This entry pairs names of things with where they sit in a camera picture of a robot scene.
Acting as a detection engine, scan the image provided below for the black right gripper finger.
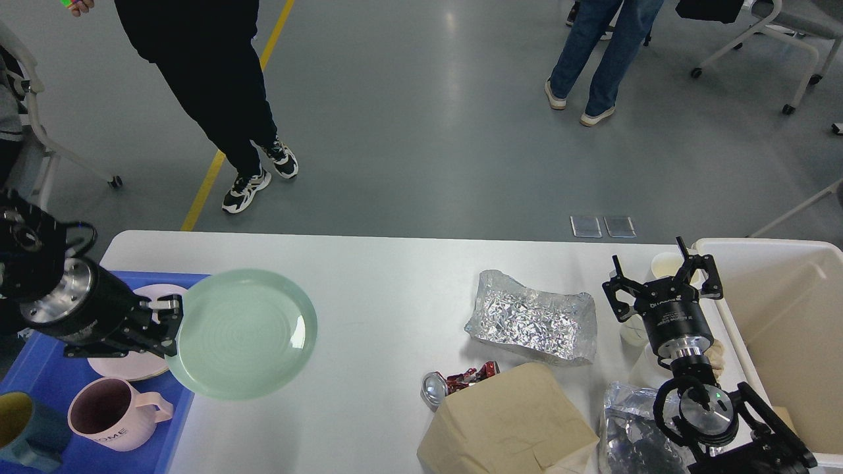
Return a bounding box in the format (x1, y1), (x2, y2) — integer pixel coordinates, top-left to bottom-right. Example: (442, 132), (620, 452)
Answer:
(672, 237), (724, 300)
(602, 255), (649, 323)

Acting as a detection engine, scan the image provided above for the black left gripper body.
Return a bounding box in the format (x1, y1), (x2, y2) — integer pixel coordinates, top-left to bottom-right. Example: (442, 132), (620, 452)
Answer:
(19, 258), (153, 347)

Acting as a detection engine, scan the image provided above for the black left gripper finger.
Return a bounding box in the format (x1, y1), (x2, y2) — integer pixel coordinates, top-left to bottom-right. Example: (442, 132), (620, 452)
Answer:
(138, 294), (184, 340)
(63, 332), (177, 358)

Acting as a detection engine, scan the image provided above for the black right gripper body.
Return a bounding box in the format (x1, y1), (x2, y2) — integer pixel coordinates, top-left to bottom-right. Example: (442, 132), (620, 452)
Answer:
(636, 283), (714, 359)

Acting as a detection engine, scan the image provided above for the pink mug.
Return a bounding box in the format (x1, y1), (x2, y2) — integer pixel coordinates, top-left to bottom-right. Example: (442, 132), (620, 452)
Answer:
(67, 377), (175, 452)

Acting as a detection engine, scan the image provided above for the green plate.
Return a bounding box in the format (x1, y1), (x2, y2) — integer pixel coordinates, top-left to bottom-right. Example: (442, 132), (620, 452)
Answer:
(165, 268), (319, 401)

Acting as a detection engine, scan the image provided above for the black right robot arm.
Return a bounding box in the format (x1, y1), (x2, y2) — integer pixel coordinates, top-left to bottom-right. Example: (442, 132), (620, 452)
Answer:
(603, 238), (818, 473)

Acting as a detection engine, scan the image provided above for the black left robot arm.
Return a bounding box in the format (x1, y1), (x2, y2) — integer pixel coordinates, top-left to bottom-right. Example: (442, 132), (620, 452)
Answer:
(1, 189), (184, 358)

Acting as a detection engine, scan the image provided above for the small clear plastic cup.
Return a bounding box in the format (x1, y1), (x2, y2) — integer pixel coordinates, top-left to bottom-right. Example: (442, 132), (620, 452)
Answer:
(619, 315), (649, 347)

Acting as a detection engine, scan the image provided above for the pink plate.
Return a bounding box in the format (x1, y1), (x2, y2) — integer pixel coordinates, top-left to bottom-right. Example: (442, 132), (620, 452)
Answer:
(87, 283), (187, 382)

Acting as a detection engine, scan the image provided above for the white paper cup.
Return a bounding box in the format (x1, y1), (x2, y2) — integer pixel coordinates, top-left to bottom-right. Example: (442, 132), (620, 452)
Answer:
(647, 252), (686, 281)

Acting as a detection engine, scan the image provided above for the crumpled aluminium foil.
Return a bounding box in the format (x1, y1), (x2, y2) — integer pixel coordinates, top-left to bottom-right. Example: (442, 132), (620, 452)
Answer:
(464, 270), (598, 366)

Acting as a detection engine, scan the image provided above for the white plastic bin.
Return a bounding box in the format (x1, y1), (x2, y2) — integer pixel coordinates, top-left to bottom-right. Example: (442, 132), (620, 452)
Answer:
(693, 239), (842, 469)

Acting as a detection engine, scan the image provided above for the blue plastic tray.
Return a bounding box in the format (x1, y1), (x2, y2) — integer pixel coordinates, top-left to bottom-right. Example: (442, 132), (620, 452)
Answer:
(0, 270), (211, 474)

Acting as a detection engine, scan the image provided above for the clear floor plate right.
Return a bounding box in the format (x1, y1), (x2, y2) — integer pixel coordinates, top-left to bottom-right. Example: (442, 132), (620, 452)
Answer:
(603, 216), (636, 239)

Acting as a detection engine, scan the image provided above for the clear floor plate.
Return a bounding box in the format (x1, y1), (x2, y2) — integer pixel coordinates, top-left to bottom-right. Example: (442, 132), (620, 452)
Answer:
(603, 216), (636, 239)
(570, 215), (603, 239)

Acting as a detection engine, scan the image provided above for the clear floor plate left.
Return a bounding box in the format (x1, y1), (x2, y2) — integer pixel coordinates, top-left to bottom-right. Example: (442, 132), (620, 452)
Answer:
(570, 215), (603, 239)

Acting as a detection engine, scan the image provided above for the dark blue mug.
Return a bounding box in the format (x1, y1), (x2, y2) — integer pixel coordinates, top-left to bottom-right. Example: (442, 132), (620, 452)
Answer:
(1, 391), (73, 473)

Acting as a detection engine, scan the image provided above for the white office chair left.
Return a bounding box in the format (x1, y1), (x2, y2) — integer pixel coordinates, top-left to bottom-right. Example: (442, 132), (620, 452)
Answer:
(1, 23), (124, 210)

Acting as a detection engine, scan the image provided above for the white office chair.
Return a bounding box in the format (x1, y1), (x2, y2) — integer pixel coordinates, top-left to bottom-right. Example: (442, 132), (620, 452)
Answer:
(644, 0), (843, 117)
(1, 23), (124, 210)

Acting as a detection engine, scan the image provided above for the silver plastic bag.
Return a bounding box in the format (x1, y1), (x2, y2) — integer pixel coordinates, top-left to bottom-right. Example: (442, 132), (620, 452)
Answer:
(598, 381), (693, 473)

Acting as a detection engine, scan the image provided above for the brown paper bag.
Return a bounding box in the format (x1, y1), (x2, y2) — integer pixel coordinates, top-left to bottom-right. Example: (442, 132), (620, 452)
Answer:
(418, 363), (598, 473)

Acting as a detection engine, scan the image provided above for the crushed red can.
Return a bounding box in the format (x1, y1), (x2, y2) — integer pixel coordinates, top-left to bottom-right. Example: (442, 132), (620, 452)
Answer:
(420, 361), (501, 411)

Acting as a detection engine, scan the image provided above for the person in black clothes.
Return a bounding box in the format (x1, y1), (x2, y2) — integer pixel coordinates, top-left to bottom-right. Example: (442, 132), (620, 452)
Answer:
(115, 1), (299, 214)

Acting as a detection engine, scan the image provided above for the white office chair right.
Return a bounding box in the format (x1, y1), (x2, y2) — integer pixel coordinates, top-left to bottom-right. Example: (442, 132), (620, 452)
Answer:
(644, 0), (843, 117)

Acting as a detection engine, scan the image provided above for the person in blue jeans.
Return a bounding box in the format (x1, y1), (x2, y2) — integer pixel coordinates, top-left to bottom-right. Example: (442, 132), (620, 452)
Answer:
(544, 1), (664, 126)

